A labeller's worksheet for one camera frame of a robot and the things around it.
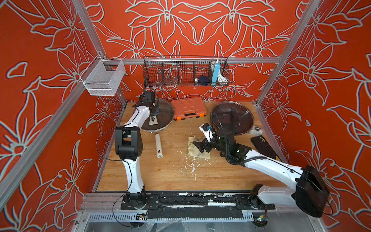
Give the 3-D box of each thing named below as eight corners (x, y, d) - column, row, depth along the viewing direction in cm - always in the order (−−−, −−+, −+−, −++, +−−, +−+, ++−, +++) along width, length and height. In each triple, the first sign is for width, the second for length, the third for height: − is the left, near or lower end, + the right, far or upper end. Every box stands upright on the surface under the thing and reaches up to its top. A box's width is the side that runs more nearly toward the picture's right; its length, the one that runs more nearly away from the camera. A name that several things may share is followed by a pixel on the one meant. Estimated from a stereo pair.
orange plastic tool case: (174, 121, 108) (174, 117, 104) (171, 104, 120) (170, 100, 116) (206, 116, 111) (207, 112, 107) (200, 100, 123) (201, 95, 119)
